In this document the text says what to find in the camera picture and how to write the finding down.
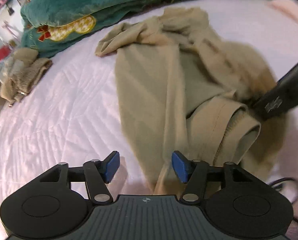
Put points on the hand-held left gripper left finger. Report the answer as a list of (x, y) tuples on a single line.
[(112, 166)]

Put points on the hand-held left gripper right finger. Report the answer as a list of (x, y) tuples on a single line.
[(179, 166)]

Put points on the khaki t-shirt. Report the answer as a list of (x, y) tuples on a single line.
[(144, 80)]

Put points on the pile of khaki clothes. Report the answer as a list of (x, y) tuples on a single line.
[(21, 77)]

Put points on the pink pillow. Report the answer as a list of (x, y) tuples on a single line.
[(291, 7)]

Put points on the red box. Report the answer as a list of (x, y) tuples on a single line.
[(0, 55)]

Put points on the green plush blanket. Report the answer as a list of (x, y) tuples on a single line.
[(101, 2)]

